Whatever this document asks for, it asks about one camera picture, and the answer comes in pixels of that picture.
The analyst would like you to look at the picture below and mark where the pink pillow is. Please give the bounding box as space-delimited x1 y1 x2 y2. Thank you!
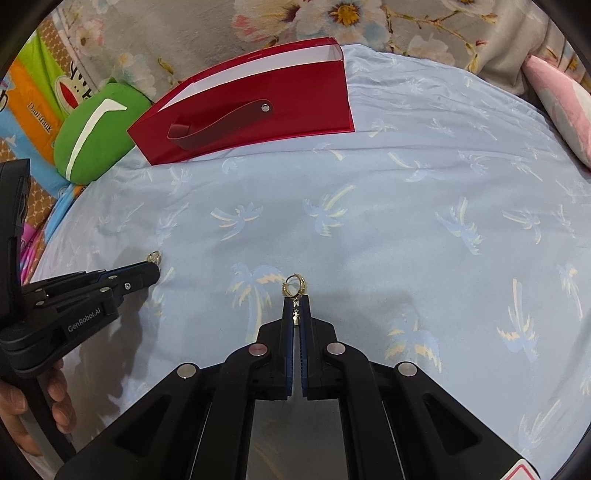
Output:
522 54 591 169

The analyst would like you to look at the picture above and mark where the red cardboard box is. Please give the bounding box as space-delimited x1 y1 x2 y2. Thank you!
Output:
127 38 356 165

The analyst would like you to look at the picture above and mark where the green pillow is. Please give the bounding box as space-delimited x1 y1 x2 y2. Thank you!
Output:
53 78 155 184

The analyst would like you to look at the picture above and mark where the floral fleece blanket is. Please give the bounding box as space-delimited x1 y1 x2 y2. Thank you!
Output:
60 0 573 108

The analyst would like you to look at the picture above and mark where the light blue palm-print sheet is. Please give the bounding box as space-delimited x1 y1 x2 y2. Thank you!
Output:
32 44 591 480

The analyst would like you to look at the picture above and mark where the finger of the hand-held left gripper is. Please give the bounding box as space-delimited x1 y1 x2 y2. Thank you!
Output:
55 318 295 480
300 318 541 480

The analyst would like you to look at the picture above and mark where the gold dangle hoop earring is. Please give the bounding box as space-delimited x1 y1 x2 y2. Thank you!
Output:
283 273 309 329

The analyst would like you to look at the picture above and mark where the colourful printed cloth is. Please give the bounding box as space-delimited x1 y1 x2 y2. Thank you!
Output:
0 23 108 287

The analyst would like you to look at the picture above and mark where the person's left hand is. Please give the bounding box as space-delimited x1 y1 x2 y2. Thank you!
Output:
0 360 77 457

